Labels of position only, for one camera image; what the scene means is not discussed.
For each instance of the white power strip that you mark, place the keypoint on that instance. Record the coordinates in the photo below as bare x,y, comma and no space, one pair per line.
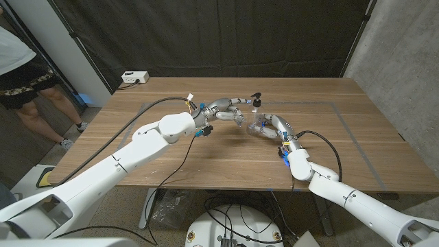
135,77

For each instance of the white robot head cover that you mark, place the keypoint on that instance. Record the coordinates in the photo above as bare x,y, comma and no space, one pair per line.
68,243

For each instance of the white table leg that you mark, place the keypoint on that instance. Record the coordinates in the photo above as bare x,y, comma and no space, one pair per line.
322,216
148,209

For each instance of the person in black shorts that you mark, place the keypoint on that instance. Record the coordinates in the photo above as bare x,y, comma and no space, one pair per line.
13,51

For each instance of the clear plastic bag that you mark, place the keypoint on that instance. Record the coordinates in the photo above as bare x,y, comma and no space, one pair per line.
169,209

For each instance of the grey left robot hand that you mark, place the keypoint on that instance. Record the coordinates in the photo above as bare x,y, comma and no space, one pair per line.
219,108

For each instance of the blue floor object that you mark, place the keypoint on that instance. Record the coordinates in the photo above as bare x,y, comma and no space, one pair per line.
85,99

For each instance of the person in blue jeans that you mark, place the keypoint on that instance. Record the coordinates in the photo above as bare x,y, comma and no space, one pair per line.
5,199

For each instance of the white robot torso base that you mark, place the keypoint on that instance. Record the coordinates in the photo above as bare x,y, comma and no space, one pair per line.
236,223

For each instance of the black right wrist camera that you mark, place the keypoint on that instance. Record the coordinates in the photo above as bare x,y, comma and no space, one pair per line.
281,152

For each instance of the black backdrop curtain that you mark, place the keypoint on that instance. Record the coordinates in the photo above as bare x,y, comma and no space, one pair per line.
219,34

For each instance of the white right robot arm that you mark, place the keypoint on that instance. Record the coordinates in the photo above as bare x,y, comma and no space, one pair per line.
374,209

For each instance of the clear bottle with black pump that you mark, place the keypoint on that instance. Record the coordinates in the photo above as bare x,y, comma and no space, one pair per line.
256,102

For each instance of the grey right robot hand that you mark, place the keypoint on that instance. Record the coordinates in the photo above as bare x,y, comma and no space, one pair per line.
286,127

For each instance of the white floor plate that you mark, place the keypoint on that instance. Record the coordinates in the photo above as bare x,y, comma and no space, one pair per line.
307,241

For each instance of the black table control panel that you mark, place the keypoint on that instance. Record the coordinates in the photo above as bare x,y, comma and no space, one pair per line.
388,196

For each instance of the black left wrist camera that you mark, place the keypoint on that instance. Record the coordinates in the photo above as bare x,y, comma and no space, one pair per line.
206,130

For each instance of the white and yellow floor platform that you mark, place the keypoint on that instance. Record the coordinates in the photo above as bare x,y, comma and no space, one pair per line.
34,180

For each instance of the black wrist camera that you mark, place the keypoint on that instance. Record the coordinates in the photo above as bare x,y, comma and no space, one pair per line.
206,130
281,152

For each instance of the black backdrop stand pole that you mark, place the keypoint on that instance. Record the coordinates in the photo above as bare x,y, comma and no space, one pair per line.
367,16
72,34

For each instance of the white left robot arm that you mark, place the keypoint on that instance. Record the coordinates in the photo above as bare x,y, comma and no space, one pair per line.
116,164

